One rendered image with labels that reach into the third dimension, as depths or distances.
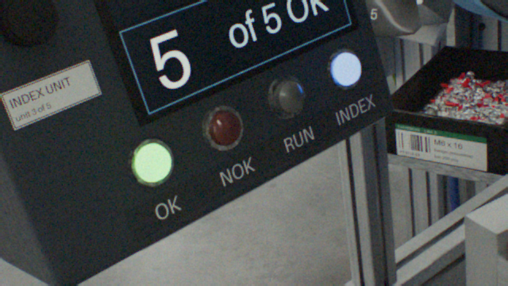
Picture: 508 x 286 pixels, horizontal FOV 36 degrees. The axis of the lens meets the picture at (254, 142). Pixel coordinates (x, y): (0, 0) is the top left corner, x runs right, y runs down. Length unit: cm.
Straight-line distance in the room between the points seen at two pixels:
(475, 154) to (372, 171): 33
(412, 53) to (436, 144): 50
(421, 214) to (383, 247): 93
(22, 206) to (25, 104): 5
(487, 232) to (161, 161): 25
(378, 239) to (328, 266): 151
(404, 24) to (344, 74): 61
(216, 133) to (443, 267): 38
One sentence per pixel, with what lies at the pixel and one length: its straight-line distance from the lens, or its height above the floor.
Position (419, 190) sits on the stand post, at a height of 47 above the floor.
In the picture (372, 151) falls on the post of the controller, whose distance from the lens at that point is 66.
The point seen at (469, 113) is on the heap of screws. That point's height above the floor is 84.
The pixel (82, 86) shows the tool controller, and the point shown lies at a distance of 42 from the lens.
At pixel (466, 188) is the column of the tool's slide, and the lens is 225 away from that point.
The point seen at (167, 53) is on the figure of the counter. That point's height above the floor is 117.
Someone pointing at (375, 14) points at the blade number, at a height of 95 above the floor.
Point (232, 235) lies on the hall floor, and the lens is 239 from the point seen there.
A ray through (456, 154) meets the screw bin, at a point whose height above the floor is 83.
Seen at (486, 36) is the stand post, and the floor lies 71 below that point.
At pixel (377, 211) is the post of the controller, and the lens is 68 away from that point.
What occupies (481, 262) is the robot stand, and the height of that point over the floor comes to 96.
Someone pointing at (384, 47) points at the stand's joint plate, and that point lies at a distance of 149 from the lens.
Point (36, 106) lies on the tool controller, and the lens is 41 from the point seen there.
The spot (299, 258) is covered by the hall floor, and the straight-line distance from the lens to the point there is 225.
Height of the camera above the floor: 132
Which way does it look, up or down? 27 degrees down
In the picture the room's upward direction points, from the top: 9 degrees counter-clockwise
